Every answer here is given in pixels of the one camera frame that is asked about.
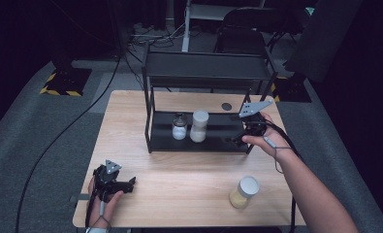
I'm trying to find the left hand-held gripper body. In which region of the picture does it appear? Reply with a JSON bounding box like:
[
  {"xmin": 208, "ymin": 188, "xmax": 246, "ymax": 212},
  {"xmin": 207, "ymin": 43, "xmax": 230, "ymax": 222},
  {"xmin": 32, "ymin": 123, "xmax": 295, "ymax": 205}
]
[{"xmin": 91, "ymin": 158, "xmax": 129, "ymax": 203}]

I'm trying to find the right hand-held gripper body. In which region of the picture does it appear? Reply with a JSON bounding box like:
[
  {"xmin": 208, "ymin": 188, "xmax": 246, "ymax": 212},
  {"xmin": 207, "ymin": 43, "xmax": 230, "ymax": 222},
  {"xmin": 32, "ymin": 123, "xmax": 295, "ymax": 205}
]
[{"xmin": 237, "ymin": 98, "xmax": 274, "ymax": 137}]

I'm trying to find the tall white-lidded seasoning jar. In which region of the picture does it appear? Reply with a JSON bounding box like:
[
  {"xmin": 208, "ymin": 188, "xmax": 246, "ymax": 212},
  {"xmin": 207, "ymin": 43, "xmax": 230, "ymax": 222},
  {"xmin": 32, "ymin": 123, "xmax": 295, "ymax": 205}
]
[{"xmin": 189, "ymin": 109, "xmax": 210, "ymax": 144}]

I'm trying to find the short silver-lidded glass jar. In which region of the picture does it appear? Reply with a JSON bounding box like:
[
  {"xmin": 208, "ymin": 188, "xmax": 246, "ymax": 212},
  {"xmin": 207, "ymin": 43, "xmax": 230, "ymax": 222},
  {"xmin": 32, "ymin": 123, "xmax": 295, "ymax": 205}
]
[{"xmin": 171, "ymin": 112, "xmax": 189, "ymax": 142}]

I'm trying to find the black metal two-tier rack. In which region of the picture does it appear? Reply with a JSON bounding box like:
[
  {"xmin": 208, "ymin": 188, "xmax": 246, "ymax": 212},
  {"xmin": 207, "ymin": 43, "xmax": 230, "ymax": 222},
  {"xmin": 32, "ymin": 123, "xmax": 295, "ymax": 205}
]
[{"xmin": 142, "ymin": 43, "xmax": 279, "ymax": 154}]

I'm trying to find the person's right hand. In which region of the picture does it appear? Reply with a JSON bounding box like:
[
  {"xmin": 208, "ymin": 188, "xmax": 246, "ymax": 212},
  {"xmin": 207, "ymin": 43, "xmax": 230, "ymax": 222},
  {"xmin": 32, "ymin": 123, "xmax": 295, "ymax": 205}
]
[{"xmin": 241, "ymin": 111, "xmax": 293, "ymax": 160}]

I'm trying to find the person's left hand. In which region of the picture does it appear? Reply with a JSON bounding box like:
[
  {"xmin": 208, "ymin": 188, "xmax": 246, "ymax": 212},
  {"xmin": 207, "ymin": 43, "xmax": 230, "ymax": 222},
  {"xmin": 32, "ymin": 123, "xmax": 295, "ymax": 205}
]
[{"xmin": 86, "ymin": 177, "xmax": 125, "ymax": 229}]

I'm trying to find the yellow-black striped stand base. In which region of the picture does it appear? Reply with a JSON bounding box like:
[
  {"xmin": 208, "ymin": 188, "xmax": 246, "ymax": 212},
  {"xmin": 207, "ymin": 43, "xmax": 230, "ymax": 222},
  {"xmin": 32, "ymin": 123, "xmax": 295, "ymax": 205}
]
[
  {"xmin": 270, "ymin": 76, "xmax": 313, "ymax": 104},
  {"xmin": 39, "ymin": 67, "xmax": 93, "ymax": 97}
]

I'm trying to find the yellow-filled jar with white lid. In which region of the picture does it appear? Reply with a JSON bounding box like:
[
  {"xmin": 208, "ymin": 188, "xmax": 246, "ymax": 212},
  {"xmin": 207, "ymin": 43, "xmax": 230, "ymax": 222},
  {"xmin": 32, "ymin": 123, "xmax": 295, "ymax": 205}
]
[{"xmin": 229, "ymin": 176, "xmax": 261, "ymax": 210}]

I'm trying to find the black folding chair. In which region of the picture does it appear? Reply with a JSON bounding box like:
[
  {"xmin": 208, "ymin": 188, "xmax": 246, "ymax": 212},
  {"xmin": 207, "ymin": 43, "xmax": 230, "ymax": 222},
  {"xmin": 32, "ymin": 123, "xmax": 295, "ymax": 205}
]
[{"xmin": 212, "ymin": 7, "xmax": 297, "ymax": 54}]

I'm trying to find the grey fabric panel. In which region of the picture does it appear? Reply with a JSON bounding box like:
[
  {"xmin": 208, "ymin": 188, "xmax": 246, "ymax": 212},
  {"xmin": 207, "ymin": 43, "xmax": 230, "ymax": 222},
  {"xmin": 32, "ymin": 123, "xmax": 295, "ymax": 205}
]
[{"xmin": 284, "ymin": 0, "xmax": 365, "ymax": 83}]

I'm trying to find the right hand-held gripper cable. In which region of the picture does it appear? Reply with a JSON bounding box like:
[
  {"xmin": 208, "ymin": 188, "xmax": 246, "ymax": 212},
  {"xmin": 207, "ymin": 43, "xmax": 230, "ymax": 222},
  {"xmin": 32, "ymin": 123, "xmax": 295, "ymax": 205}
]
[{"xmin": 263, "ymin": 119, "xmax": 303, "ymax": 175}]

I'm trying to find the hand-held gripper cable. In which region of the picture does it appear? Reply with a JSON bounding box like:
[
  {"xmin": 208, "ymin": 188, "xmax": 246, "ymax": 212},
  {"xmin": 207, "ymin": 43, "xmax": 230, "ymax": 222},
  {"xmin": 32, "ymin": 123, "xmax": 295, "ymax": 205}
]
[
  {"xmin": 263, "ymin": 119, "xmax": 303, "ymax": 175},
  {"xmin": 83, "ymin": 189, "xmax": 113, "ymax": 232}
]

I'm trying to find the left hand-held gripper cable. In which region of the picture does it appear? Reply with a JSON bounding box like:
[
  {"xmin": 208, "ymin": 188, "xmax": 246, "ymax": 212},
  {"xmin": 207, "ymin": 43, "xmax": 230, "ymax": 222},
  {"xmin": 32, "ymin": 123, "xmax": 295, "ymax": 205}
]
[{"xmin": 83, "ymin": 189, "xmax": 113, "ymax": 232}]

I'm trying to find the long black floor cable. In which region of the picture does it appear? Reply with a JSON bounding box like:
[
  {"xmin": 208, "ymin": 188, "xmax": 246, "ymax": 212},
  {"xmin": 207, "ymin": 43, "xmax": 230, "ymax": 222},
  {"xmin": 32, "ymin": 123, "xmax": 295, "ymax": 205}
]
[{"xmin": 15, "ymin": 48, "xmax": 124, "ymax": 233}]

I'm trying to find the white metal desk frame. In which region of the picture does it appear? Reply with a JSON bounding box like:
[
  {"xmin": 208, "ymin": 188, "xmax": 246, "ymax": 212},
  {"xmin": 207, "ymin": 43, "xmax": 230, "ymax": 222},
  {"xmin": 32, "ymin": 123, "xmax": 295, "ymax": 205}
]
[{"xmin": 181, "ymin": 0, "xmax": 266, "ymax": 52}]

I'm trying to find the bundle of floor cables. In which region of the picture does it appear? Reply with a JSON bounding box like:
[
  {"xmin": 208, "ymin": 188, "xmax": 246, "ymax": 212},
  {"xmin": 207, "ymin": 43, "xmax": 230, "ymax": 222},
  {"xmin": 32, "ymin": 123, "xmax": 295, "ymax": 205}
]
[{"xmin": 127, "ymin": 22, "xmax": 187, "ymax": 47}]

